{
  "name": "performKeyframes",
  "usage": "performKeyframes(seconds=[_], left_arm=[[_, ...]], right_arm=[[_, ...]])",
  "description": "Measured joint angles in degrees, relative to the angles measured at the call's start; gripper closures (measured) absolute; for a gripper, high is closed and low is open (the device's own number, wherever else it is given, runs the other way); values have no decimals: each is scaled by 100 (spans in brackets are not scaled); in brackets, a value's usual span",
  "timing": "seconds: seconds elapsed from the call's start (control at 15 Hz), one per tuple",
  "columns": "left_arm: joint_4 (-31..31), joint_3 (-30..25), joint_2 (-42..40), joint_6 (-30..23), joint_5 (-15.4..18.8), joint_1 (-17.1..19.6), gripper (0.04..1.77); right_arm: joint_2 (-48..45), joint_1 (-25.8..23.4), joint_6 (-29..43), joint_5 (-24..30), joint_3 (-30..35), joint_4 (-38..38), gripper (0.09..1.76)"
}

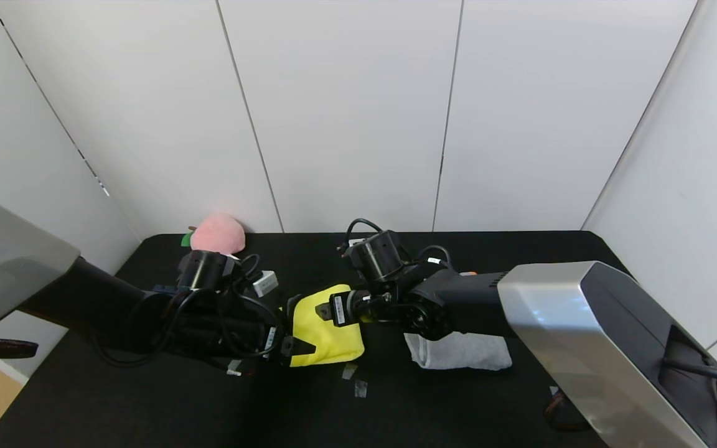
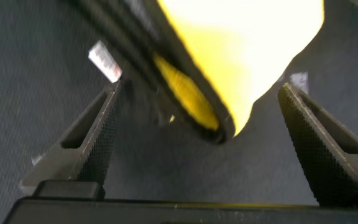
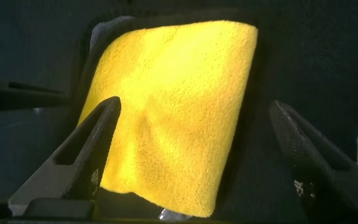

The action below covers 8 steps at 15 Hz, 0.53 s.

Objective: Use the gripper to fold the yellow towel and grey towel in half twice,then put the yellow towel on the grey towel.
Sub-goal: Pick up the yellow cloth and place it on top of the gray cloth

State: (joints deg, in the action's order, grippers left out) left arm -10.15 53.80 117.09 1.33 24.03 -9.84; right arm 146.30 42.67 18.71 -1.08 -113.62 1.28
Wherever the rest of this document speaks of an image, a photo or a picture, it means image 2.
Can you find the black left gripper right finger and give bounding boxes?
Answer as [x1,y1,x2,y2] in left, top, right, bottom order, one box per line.
[277,82,358,208]

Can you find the yellow towel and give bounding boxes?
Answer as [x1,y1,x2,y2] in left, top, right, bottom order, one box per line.
[70,0,325,145]

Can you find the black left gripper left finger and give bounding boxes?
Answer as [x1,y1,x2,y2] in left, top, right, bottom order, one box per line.
[19,79,124,200]

